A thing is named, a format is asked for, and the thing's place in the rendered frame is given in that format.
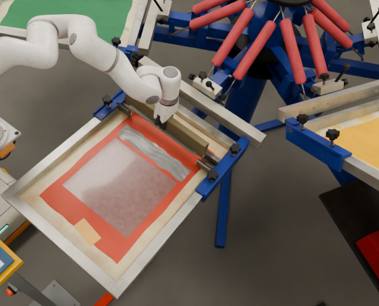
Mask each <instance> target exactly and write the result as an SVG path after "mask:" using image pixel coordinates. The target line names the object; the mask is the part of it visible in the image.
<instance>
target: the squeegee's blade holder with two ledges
mask: <svg viewBox="0 0 379 306"><path fill-rule="evenodd" d="M129 108H130V109H131V110H132V111H134V112H136V113H137V114H138V115H139V116H141V117H143V119H145V120H146V121H148V122H149V123H150V124H152V125H153V126H154V127H156V128H157V129H159V130H160V131H161V132H163V133H164V134H166V135H167V136H168V137H170V138H171V139H172V140H174V141H175V142H177V143H178V144H179V145H181V146H182V147H183V148H185V149H187V150H188V151H189V152H190V153H192V154H193V155H195V154H196V151H194V150H193V149H192V148H190V147H189V146H188V145H186V144H185V143H183V142H182V141H181V140H179V139H178V138H176V137H175V136H174V135H172V134H171V133H170V132H168V131H167V130H163V129H161V128H160V127H159V125H158V126H156V125H155V122H154V121H153V120H152V119H150V118H149V117H148V116H146V115H144V114H143V113H142V112H141V111H139V110H138V109H137V108H135V107H133V106H132V105H130V106H129Z"/></svg>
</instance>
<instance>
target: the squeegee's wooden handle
mask: <svg viewBox="0 0 379 306"><path fill-rule="evenodd" d="M126 103H127V104H129V105H132V106H133V107H135V108H137V109H138V110H139V111H141V112H142V113H143V114H144V115H146V116H148V117H149V118H150V119H152V120H153V121H154V122H155V121H156V119H157V118H154V117H153V116H154V110H155V104H144V103H141V102H139V101H137V100H135V99H133V98H131V97H130V96H128V95H127V94H126ZM166 130H167V131H168V132H170V133H171V134H172V135H174V136H175V137H176V138H178V139H179V140H181V141H182V142H183V143H185V144H186V145H188V146H189V147H190V148H192V149H193V150H194V151H196V153H197V154H198V155H199V156H201V157H203V156H204V154H205V153H206V152H207V148H208V146H209V143H208V142H207V141H205V140H204V139H203V138H201V137H200V136H199V135H197V134H196V133H194V132H193V131H191V130H190V129H189V128H187V127H185V125H183V124H181V123H180V122H179V121H177V120H176V119H174V118H173V117H170V118H169V119H168V120H167V121H166Z"/></svg>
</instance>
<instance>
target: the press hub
mask: <svg viewBox="0 0 379 306"><path fill-rule="evenodd" d="M312 1H313V0H267V1H264V2H261V3H259V4H257V5H256V6H255V8H254V10H253V13H254V15H253V17H252V18H251V20H250V21H249V23H248V24H247V26H246V27H248V31H247V32H248V35H242V34H241V35H240V37H239V38H238V40H237V41H236V43H235V44H234V46H233V47H234V48H235V49H236V50H233V49H231V51H230V52H229V54H228V55H227V56H228V57H230V58H231V59H234V58H235V57H236V56H237V55H238V54H239V53H240V52H241V51H242V50H243V49H244V48H245V47H246V46H247V45H248V44H249V43H250V42H251V41H253V42H254V41H255V39H256V38H257V36H258V34H259V33H260V31H261V30H262V28H263V27H264V25H265V24H266V22H267V21H269V20H271V21H273V20H274V19H275V17H276V15H277V14H278V12H279V11H280V6H283V7H284V8H283V13H284V17H285V19H286V18H289V19H290V21H291V24H292V20H293V16H292V13H291V11H290V10H289V9H288V8H287V7H301V6H304V5H307V4H309V3H311V2H312ZM240 15H241V14H240ZM240 15H238V16H236V17H235V18H234V19H233V20H232V22H231V23H230V24H231V25H235V23H236V22H237V20H238V18H239V17H240ZM281 20H283V16H282V13H281V12H280V14H279V15H278V17H277V19H276V20H275V22H274V23H275V24H276V26H277V27H276V28H275V30H274V31H273V33H272V34H271V36H270V37H269V39H268V40H267V42H266V43H265V45H264V47H263V48H262V49H261V51H260V53H259V54H258V56H257V57H256V58H255V60H254V61H255V62H256V63H255V64H254V65H253V66H252V67H251V68H250V69H249V71H248V73H247V77H246V80H245V82H244V86H243V87H242V88H241V89H240V90H239V91H237V90H236V89H233V90H232V91H231V92H230V93H229V94H228V97H227V101H226V104H225V107H224V108H225V109H227V110H229V111H230V112H231V113H233V114H235V115H236V116H237V117H239V118H241V119H242V120H244V121H245V122H247V123H250V121H251V118H252V116H253V113H254V111H255V109H256V106H257V104H258V102H259V99H260V97H261V94H262V92H263V90H264V87H265V85H266V83H267V80H272V78H273V76H272V75H271V73H270V72H269V70H268V69H267V67H266V66H265V65H264V64H271V65H276V64H279V60H278V59H277V57H276V56H275V55H274V53H273V51H271V49H270V47H277V46H281V48H282V49H283V50H284V52H285V53H286V55H287V56H288V54H287V50H286V46H285V43H284V39H283V35H282V32H281V28H280V21H281ZM292 28H293V32H294V35H295V36H301V34H300V32H299V31H298V29H297V28H296V27H295V26H294V25H293V24H292ZM214 127H215V128H216V129H218V130H219V131H221V132H222V133H224V134H225V135H227V136H228V137H230V138H231V139H233V140H234V141H236V142H238V140H239V139H240V138H241V137H239V136H238V135H237V134H235V133H233V132H232V131H230V130H229V129H228V128H226V127H224V126H223V125H222V124H220V123H219V124H216V125H214Z"/></svg>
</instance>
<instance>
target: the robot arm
mask: <svg viewBox="0 0 379 306"><path fill-rule="evenodd" d="M64 38H68V39H69V48H70V51H71V53H72V55H73V56H74V57H75V58H77V59H79V60H81V61H83V62H85V63H87V64H88V65H90V66H92V67H94V68H96V69H98V70H100V71H102V72H104V73H106V74H108V75H109V76H110V77H111V78H112V79H113V80H114V82H115V83H116V84H117V85H118V86H119V87H120V88H121V89H122V90H123V91H124V92H125V93H126V94H127V95H128V96H130V97H131V98H133V99H135V100H137V101H139V102H141V103H144V104H156V105H155V110H154V116H153V117H154V118H157V119H156V121H155V125H156V126H158V125H159V127H160V128H161V129H163V130H166V121H167V120H168V119H169V118H170V117H173V114H174V113H175V112H176V111H177V109H178V103H179V98H178V96H179V88H180V82H181V73H180V71H179V70H178V69H177V68H176V67H172V66H167V67H156V66H141V67H139V68H137V70H136V72H135V71H134V69H133V67H132V65H131V63H130V61H129V60H128V58H127V57H126V55H125V54H124V53H123V52H122V51H121V50H119V49H117V48H116V47H114V46H112V45H111V44H109V43H107V42H106V41H104V40H103V39H101V38H99V37H98V35H97V31H96V24H95V22H94V21H93V20H92V19H91V18H89V17H88V16H84V15H74V14H65V15H39V16H35V17H33V18H32V19H31V20H30V21H29V22H28V24H27V28H26V39H27V41H24V40H21V39H16V38H12V37H8V36H2V37H0V76H1V75H3V74H4V73H6V72H7V71H9V70H10V69H12V68H14V67H16V66H28V67H33V68H37V69H49V68H51V67H53V66H55V65H56V63H57V62H58V58H59V47H58V39H64ZM7 139H8V130H7V128H6V127H5V125H4V124H2V123H0V147H1V146H2V145H3V144H4V143H5V142H6V141H7Z"/></svg>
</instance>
